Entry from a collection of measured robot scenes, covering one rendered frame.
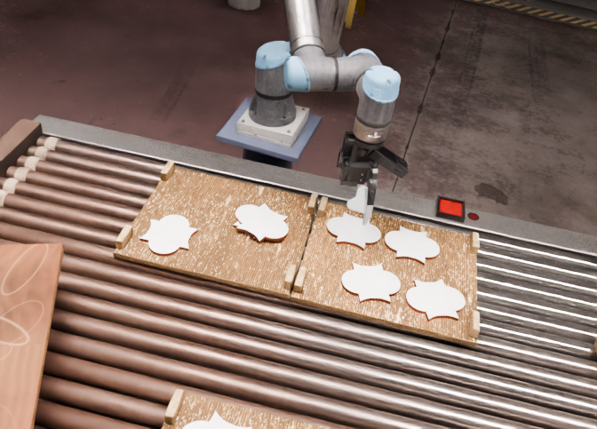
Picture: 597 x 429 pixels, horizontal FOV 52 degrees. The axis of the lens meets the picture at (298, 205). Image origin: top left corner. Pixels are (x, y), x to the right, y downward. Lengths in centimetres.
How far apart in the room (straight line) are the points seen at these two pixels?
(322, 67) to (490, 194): 226
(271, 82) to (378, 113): 63
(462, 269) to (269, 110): 77
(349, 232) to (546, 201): 220
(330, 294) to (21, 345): 63
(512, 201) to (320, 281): 222
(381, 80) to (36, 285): 77
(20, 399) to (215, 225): 63
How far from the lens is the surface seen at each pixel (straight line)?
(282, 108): 189
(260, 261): 141
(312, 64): 133
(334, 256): 146
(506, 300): 153
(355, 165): 137
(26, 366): 114
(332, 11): 172
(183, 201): 156
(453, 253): 156
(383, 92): 127
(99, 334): 132
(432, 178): 345
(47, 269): 128
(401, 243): 152
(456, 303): 143
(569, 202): 367
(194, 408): 118
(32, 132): 183
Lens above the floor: 194
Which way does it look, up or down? 39 degrees down
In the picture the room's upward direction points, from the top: 9 degrees clockwise
